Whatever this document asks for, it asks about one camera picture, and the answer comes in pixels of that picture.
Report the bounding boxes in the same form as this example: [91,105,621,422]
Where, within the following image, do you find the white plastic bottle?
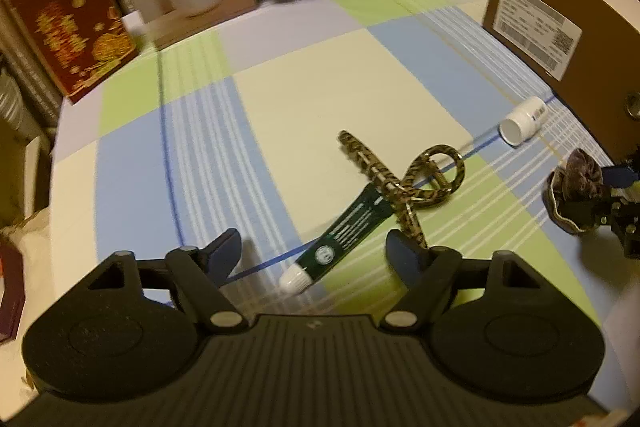
[499,96,548,146]

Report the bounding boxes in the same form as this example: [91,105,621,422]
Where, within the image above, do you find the checked tablecloth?
[50,0,640,333]

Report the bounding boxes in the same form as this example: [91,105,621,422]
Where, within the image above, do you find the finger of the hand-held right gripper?
[601,159,640,190]
[556,192,633,233]

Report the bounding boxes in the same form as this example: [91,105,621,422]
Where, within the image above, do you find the brown cardboard box white label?
[482,0,640,168]

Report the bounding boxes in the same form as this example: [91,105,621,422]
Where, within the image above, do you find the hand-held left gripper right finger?
[380,229,543,334]

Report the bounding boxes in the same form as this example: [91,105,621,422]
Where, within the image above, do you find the red gift box gold print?
[5,0,141,105]

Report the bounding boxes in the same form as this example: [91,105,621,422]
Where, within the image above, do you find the dark red box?
[0,237,26,345]

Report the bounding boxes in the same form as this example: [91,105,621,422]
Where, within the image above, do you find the brown velvet scrunchie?
[544,148,608,235]

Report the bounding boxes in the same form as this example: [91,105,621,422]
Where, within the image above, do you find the dark green tube white cap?
[278,183,396,294]

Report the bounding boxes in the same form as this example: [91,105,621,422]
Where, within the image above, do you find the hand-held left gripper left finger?
[89,228,249,333]

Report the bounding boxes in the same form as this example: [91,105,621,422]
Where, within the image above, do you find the stacked metal pans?
[0,67,26,140]

